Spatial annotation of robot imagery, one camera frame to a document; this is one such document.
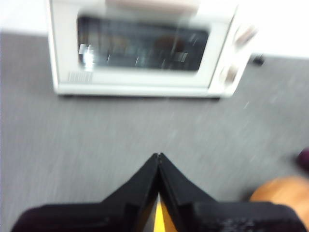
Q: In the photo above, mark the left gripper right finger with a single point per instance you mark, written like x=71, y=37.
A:
x=205, y=215

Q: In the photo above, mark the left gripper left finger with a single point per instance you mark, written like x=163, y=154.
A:
x=116, y=212

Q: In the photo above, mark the purple eggplant with green stem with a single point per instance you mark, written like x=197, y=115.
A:
x=304, y=159

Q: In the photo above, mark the beige round oven knob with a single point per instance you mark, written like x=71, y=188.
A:
x=245, y=33
x=229, y=72

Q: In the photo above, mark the white toaster oven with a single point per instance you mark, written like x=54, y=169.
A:
x=224, y=14

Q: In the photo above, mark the brown potato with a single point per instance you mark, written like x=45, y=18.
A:
x=282, y=191

